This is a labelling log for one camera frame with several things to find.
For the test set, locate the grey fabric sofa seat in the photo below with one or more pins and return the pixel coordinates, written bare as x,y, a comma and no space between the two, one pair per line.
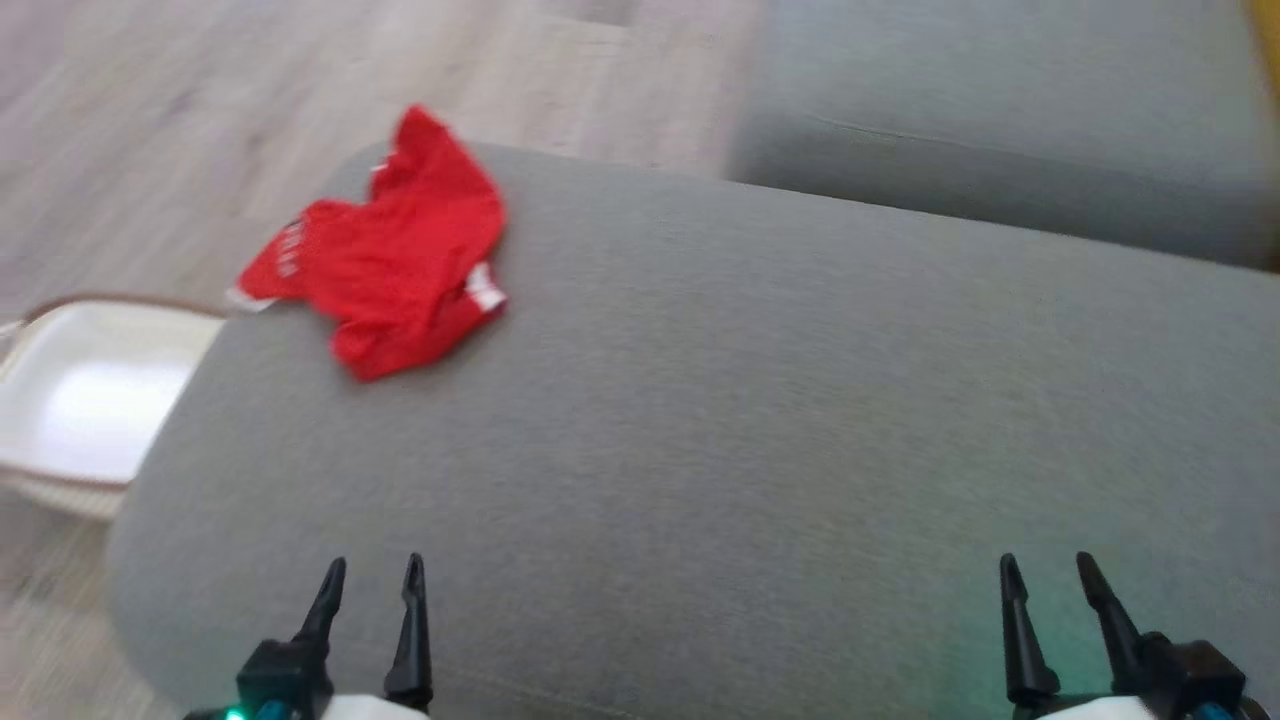
700,450

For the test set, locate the white laundry basket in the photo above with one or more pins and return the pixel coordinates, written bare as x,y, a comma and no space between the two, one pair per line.
90,400

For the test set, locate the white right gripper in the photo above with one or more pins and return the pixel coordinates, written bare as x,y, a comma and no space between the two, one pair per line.
1090,710

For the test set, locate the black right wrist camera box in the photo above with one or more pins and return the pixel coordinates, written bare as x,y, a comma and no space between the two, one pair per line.
1195,675

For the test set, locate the red shirt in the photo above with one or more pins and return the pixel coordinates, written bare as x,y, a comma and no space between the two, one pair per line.
400,250

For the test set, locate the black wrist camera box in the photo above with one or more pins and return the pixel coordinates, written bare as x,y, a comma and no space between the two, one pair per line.
285,675
1195,675

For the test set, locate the grey sofa cushion with seam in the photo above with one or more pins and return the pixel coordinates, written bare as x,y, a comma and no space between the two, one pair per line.
1000,100

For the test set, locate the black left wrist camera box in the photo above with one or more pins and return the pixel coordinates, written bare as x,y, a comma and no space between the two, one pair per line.
285,675

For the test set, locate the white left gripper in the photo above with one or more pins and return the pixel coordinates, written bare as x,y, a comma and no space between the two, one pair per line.
370,708

